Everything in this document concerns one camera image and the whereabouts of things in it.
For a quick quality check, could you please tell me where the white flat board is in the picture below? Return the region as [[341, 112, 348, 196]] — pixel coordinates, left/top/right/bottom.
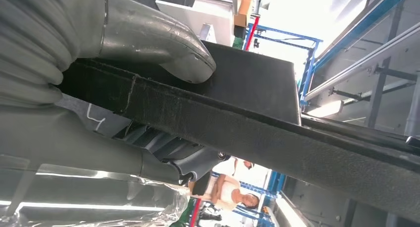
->
[[155, 0, 236, 47]]

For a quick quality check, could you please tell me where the brown cardboard box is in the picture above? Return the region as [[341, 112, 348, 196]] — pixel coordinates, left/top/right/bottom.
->
[[233, 0, 254, 28]]

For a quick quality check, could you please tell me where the red barrier belt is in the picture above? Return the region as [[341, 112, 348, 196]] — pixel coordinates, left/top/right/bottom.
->
[[244, 17, 260, 52]]

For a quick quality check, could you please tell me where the person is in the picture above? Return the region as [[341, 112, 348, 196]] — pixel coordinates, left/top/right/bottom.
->
[[233, 158, 255, 171], [188, 172, 261, 211]]

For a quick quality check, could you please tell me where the grey metal workbench frame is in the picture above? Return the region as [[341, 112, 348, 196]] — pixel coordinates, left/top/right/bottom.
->
[[303, 0, 420, 137]]

